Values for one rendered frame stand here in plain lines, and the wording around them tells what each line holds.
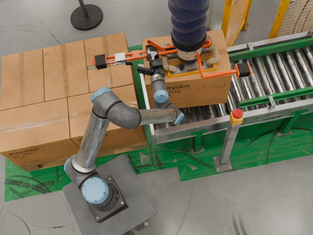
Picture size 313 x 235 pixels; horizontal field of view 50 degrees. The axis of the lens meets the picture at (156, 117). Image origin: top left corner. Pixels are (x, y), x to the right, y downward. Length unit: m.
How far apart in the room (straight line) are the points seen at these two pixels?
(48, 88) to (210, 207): 1.78
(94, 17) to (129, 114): 2.69
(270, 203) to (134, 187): 1.33
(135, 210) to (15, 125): 1.34
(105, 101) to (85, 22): 2.61
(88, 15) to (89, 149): 2.59
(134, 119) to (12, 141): 1.57
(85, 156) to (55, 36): 2.48
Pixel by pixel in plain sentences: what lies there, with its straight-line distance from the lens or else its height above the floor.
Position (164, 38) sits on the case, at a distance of 2.52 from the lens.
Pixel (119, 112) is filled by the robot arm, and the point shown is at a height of 1.59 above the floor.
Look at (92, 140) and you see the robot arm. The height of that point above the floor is 1.36.
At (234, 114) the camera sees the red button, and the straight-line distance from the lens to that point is 2.25.
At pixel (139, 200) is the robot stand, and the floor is 0.75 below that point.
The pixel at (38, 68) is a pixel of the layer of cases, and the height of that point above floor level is 0.54.
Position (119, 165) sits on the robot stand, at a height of 0.75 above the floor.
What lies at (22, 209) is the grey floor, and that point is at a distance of 3.43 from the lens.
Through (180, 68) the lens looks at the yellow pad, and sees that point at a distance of 2.31.
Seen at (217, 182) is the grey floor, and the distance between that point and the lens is 3.16.
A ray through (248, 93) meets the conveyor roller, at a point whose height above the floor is 0.55.
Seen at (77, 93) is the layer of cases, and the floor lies 0.54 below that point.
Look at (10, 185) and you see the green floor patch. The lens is 3.54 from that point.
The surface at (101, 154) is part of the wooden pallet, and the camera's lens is 3.30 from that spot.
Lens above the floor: 3.04
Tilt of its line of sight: 64 degrees down
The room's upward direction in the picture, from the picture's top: 10 degrees counter-clockwise
